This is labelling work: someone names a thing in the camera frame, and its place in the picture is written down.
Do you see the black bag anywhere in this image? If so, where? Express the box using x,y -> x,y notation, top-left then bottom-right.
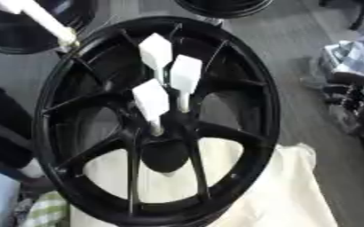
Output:
321,80 -> 364,158

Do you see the black chair base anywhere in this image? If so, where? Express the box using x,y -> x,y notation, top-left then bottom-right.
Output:
317,0 -> 364,31

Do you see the green white striped cloth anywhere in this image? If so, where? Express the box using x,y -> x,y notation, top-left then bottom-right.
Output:
19,191 -> 70,227

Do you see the black round wheel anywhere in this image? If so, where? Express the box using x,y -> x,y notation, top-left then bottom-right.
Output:
172,0 -> 275,20
0,0 -> 100,56

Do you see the white cloth cover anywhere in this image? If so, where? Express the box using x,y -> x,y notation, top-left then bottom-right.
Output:
67,137 -> 341,227

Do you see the black spoked wheel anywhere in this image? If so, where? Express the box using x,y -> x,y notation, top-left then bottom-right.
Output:
31,15 -> 283,227

